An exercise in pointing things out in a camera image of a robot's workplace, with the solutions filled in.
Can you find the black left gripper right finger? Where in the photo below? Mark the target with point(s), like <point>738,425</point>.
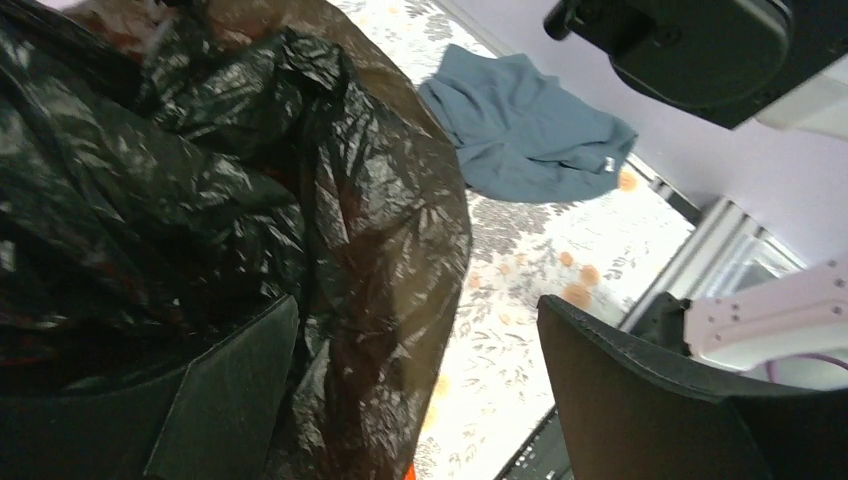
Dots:
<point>632,410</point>

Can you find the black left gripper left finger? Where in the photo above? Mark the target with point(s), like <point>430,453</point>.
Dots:
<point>206,410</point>

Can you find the black trash bag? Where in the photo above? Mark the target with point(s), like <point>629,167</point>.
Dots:
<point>170,170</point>

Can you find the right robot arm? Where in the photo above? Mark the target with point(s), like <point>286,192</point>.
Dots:
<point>783,64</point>

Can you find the orange plastic trash bin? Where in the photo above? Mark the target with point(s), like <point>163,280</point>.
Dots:
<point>410,473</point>

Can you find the floral table mat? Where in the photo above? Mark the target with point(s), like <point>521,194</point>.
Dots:
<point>493,387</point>

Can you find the grey-blue cloth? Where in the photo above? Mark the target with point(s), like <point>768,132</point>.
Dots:
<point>519,136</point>

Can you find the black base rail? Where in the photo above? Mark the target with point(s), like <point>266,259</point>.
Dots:
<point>542,456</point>

